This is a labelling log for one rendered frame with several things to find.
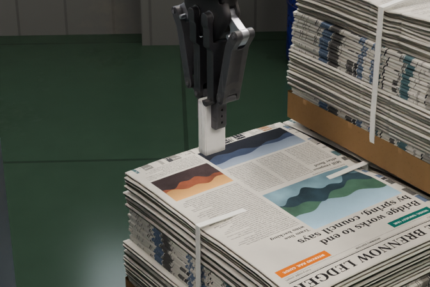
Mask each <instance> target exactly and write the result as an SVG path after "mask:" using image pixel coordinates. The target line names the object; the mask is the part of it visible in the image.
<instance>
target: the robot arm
mask: <svg viewBox="0 0 430 287"><path fill-rule="evenodd" d="M171 13H172V15H173V18H174V21H175V24H176V26H177V33H178V38H179V46H180V54H181V59H182V67H183V71H184V79H185V83H186V87H187V88H193V89H194V94H195V97H196V98H197V99H198V140H199V152H200V153H202V154H204V155H205V156H208V155H211V154H213V153H217V152H219V151H223V150H225V127H226V124H227V103H229V102H233V101H235V100H239V97H240V93H241V86H242V83H243V76H244V69H245V66H246V59H247V55H248V49H249V46H250V43H251V42H252V40H253V38H254V37H255V31H254V29H253V28H252V27H249V28H245V27H244V25H243V23H242V22H241V21H240V20H239V18H240V9H239V5H238V2H237V0H184V3H182V4H180V5H177V6H172V8H171ZM193 75H194V76H193Z"/></svg>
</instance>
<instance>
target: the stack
mask: <svg viewBox="0 0 430 287"><path fill-rule="evenodd" d="M125 175H126V177H124V180H125V183H126V185H124V187H125V188H126V189H127V191H125V192H123V195H124V196H126V197H125V199H126V200H127V203H126V204H125V205H126V207H127V208H129V209H130V210H129V213H128V214H127V216H129V219H130V220H129V221H128V222H129V225H130V226H129V231H130V232H131V234H130V239H127V240H124V241H123V247H124V248H126V249H125V250H123V251H124V253H125V255H124V258H123V260H124V261H125V263H124V266H125V271H126V272H125V273H126V275H127V276H128V278H129V281H130V283H132V284H133V285H134V286H135V287H430V194H428V193H426V192H425V191H423V190H421V189H419V188H418V187H416V186H414V185H412V184H410V183H408V182H406V181H404V180H403V179H401V178H399V177H397V176H396V175H393V174H392V173H390V172H388V171H386V170H384V169H383V168H381V167H379V166H377V165H375V164H373V163H371V162H369V161H368V160H366V159H364V158H362V157H361V156H359V155H357V154H355V153H353V152H351V151H349V150H348V149H346V148H344V147H342V146H341V145H339V144H337V143H335V142H333V141H331V140H329V139H328V138H326V137H324V136H322V135H321V134H318V133H317V132H314V131H313V130H311V129H309V128H307V127H306V126H304V125H302V124H300V123H298V122H296V121H294V120H293V119H291V120H288V121H285V122H283V123H280V122H279V123H275V124H272V125H268V126H265V127H260V128H256V129H253V130H250V131H247V132H243V133H241V134H237V135H235V136H232V137H228V138H225V150H223V151H219V152H217V153H213V154H211V155H208V156H205V155H204V154H202V153H200V152H199V147H197V148H194V149H192V150H188V151H185V152H182V153H179V154H176V155H172V156H170V157H166V158H164V159H161V160H157V161H155V162H152V163H149V164H147V165H144V166H141V167H138V168H136V169H133V170H131V171H128V172H126V173H125Z"/></svg>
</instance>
